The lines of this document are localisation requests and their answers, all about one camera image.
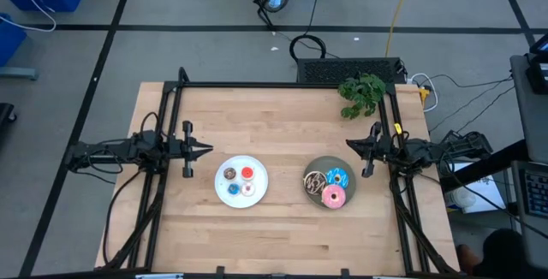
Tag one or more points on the small chocolate sprinkle donut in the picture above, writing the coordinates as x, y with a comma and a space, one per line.
227, 171

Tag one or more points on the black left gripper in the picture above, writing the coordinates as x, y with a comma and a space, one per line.
182, 150

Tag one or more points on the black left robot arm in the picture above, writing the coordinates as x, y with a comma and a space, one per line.
120, 148

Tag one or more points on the black aluminium table frame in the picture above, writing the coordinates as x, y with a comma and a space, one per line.
278, 85

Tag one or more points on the white paper sheet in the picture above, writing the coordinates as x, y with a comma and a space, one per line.
488, 189

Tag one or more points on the small blue donut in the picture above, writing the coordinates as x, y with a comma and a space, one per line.
231, 186

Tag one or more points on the small white sprinkle donut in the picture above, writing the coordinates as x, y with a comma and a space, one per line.
245, 186

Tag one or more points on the large blue donut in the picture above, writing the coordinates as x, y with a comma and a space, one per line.
331, 174

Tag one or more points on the green potted plant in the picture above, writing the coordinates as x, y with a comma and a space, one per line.
364, 93

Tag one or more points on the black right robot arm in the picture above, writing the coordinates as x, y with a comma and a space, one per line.
436, 148

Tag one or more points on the grey desk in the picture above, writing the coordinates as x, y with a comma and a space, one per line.
531, 112

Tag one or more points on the white round plate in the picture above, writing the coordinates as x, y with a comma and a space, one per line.
257, 197

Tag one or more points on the black keyboard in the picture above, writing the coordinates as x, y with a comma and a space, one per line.
537, 193

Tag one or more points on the grey round plate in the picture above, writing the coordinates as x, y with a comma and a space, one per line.
314, 163

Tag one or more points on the large pink donut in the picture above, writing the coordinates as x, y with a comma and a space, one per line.
327, 191

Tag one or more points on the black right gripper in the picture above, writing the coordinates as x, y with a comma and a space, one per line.
379, 150

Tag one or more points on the person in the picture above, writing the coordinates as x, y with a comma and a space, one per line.
505, 253

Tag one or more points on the large chocolate drizzle donut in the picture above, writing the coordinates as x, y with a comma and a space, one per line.
310, 178

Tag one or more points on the small red donut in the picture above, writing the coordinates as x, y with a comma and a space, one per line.
247, 173

